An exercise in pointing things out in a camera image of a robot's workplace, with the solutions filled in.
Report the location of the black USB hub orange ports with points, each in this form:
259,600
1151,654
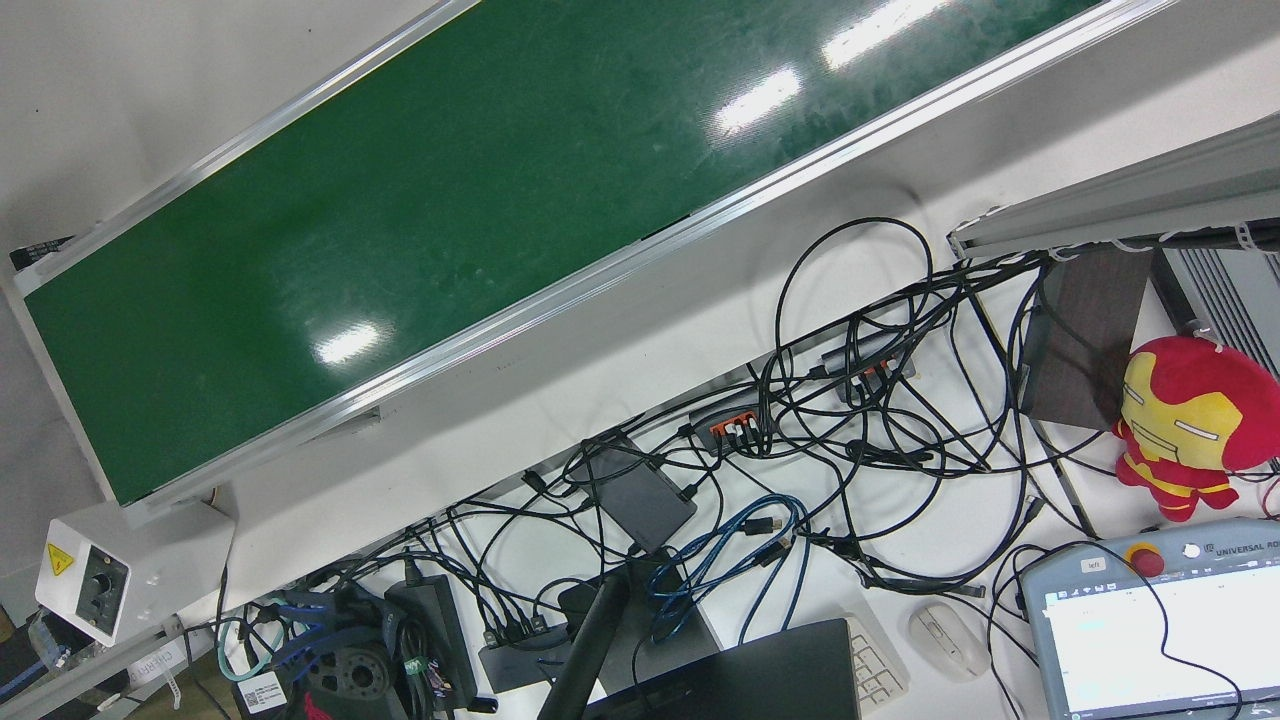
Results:
725,410

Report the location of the black flat box device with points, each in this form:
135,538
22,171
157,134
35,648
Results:
635,495

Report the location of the grey USB hub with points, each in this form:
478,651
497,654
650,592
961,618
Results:
870,350

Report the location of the green conveyor belt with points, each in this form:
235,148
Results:
450,220

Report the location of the black monitor stand pole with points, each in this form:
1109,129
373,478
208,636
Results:
590,640

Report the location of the black docking hub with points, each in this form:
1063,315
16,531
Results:
520,660

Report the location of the black power adapter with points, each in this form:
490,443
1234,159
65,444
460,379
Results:
430,620

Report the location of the black laptop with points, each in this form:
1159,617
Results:
760,675

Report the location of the white keyboard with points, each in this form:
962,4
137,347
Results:
880,670

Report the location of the white computer mouse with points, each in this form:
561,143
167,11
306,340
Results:
945,640

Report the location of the dark brown panel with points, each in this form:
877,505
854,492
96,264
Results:
1085,340

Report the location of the white label tag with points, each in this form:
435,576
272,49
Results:
262,692

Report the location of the aluminium profile beam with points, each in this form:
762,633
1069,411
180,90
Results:
1130,200

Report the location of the white conveyor control box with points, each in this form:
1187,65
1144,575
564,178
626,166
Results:
150,560

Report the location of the red yellow Iron Man plush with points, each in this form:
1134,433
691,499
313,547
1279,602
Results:
1190,400

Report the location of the grey robot teach pendant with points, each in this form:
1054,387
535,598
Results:
1150,640

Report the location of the grey ribbed metal device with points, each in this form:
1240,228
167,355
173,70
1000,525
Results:
1230,290

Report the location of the aluminium stand bar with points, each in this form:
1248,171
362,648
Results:
90,672

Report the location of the aluminium conveyor frame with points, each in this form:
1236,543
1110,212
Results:
600,278

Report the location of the black round mount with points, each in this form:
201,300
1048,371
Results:
350,680

